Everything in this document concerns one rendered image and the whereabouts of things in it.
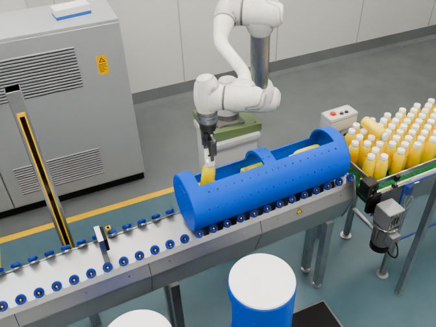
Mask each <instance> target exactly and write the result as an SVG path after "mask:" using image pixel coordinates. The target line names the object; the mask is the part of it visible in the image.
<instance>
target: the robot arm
mask: <svg viewBox="0 0 436 327"><path fill-rule="evenodd" d="M283 21H284V6H283V4H281V2H279V1H277V0H219V2H218V4H217V6H216V8H215V12H214V18H213V41H214V44H215V47H216V49H217V50H218V52H219V53H220V55H221V56H222V57H223V58H224V59H225V60H226V61H227V62H228V64H229V65H230V66H231V67H232V69H233V70H234V71H235V72H236V73H237V75H238V79H237V78H235V77H233V76H230V75H226V76H222V77H220V78H219V80H218V81H217V79H216V78H215V77H214V76H213V75H212V74H210V73H205V74H202V75H199V76H198V77H197V79H196V81H195V85H194V90H193V97H194V103H195V106H196V109H197V121H198V122H199V128H200V133H201V140H202V145H203V147H204V161H206V160H207V159H208V165H209V167H212V166H215V156H217V139H214V132H213V131H214V130H215V129H216V128H223V127H229V126H232V125H238V124H244V123H245V120H244V119H242V118H241V117H240V116H239V112H254V113H269V112H273V111H275V110H276V109H278V108H279V105H280V99H281V93H280V91H279V90H278V89H277V88H276V87H274V86H273V84H272V82H271V81H270V80H269V55H270V39H271V33H272V31H273V29H274V28H277V27H279V26H280V25H281V24H282V23H283ZM234 26H246V28H247V30H248V32H249V33H250V71H249V69H248V67H247V65H246V64H245V63H244V61H243V60H242V59H241V58H240V57H239V55H238V54H237V53H236V52H235V51H234V49H233V48H232V46H231V45H230V44H229V42H228V37H229V35H230V33H231V31H232V29H233V27H234Z"/></svg>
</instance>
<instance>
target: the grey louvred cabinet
mask: <svg viewBox="0 0 436 327"><path fill-rule="evenodd" d="M86 1H87V2H88V3H89V4H90V8H91V15H89V16H83V17H79V18H74V19H69V20H65V21H60V22H57V21H56V20H55V18H54V17H53V16H52V13H51V7H50V6H53V5H47V6H39V7H34V8H27V9H23V10H15V11H10V12H3V13H0V219H2V218H5V217H10V216H12V215H16V214H19V213H23V212H27V211H30V210H34V209H37V208H41V207H44V206H47V204H46V202H45V199H44V197H43V193H42V191H41V188H40V185H39V183H38V180H37V178H36V175H35V172H34V169H33V167H32V164H31V162H30V159H29V156H28V154H27V151H26V148H25V146H24V143H23V140H22V138H21V135H20V133H19V130H18V126H17V125H16V121H15V119H14V116H13V113H12V111H11V108H10V105H9V103H8V100H7V97H6V95H5V89H4V87H7V86H12V85H15V84H19V85H20V88H21V91H22V94H23V97H24V100H25V102H26V105H27V108H28V111H29V114H30V118H31V119H32V123H33V125H34V129H35V131H36V135H37V137H38V140H39V142H40V146H41V148H42V152H43V155H44V157H45V161H46V163H47V166H48V169H49V172H50V174H51V178H52V180H53V184H54V186H55V189H56V192H57V195H58V198H59V201H60V202H62V201H65V200H69V199H73V198H75V197H79V196H83V195H87V194H89V193H93V192H96V191H100V190H103V189H107V188H111V187H114V186H118V185H121V184H126V183H128V182H132V181H135V180H139V179H142V178H144V174H143V172H145V170H144V165H143V158H142V153H141V147H140V142H139V135H138V128H137V124H136V116H135V112H134V105H133V101H132V94H131V89H130V82H129V78H128V71H127V63H126V60H125V52H124V48H123V41H122V37H121V29H120V25H119V19H118V17H117V16H116V14H115V13H114V11H113V10H112V8H111V7H110V5H109V4H108V3H107V1H106V0H86ZM59 4H62V3H59ZM59 4H54V5H59Z"/></svg>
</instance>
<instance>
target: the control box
mask: <svg viewBox="0 0 436 327"><path fill-rule="evenodd" d="M345 110H348V113H345ZM330 112H336V115H331V114H330ZM340 112H343V113H344V114H340ZM357 115H358V112H357V111H356V110H354V109H353V108H352V107H351V106H349V105H345V106H342V107H338V108H335V109H333V110H328V111H326V112H322V113H321V121H320V127H321V128H322V127H333V128H334V129H336V130H337V131H340V130H344V129H346V128H350V127H352V126H353V123H356V121H357Z"/></svg>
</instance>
